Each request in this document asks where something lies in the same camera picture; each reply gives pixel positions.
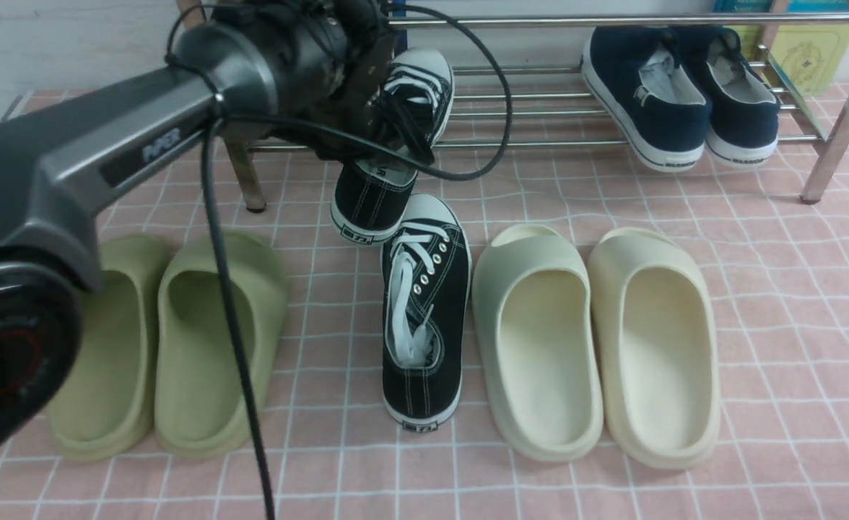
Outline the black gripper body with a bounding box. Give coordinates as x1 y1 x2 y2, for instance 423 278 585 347
280 1 397 141

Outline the black canvas sneaker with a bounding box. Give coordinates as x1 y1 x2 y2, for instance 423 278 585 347
330 47 456 246
380 194 473 433

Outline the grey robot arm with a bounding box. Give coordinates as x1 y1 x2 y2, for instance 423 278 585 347
0 1 391 446

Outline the steel shoe rack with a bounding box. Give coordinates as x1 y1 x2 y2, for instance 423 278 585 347
226 1 849 213

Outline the navy sneaker, left one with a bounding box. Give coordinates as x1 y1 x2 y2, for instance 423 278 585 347
580 25 713 173

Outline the navy sneaker, one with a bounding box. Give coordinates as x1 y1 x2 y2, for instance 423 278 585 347
580 25 713 173
675 25 781 168

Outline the cream slipper, left one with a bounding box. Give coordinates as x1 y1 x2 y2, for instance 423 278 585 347
471 224 604 463

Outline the cream slipper, one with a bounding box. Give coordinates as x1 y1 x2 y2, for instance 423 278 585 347
587 227 720 470
471 224 604 463

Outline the green slipper, right one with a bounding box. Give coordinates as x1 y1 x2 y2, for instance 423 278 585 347
154 230 289 459

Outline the green slipper, one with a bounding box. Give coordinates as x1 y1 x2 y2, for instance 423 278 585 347
46 234 171 462
154 230 289 459

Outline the cream slipper, right one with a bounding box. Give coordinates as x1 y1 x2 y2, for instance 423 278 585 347
587 227 720 470

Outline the navy sneaker, right one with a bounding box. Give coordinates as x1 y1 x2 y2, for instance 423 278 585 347
675 25 781 168

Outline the green slipper, left one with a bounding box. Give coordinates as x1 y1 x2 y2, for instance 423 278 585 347
46 234 171 462

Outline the yellow green book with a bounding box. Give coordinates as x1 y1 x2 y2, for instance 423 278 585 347
713 1 849 95

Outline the pink checked floor cloth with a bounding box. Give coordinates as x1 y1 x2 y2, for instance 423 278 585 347
0 81 849 520

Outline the black cable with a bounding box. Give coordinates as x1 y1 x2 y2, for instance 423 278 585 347
165 0 513 520

